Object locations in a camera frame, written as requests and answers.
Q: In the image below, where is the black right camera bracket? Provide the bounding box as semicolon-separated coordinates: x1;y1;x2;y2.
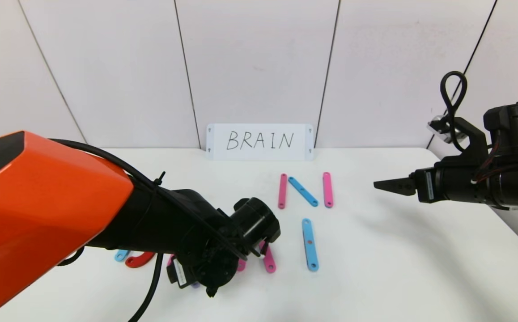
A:
451;117;488;161

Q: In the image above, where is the white BRAIN sign card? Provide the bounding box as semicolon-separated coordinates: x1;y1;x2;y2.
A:
206;124;314;161

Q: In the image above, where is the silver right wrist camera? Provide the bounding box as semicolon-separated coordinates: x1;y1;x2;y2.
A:
427;115;452;143

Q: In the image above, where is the large red arc piece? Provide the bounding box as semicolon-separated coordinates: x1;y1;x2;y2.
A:
125;251;156;269

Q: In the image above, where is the black right camera cable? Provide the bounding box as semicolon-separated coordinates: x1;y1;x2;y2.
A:
440;71;468;153

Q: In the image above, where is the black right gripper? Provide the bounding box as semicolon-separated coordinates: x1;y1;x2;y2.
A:
374;161;490;204

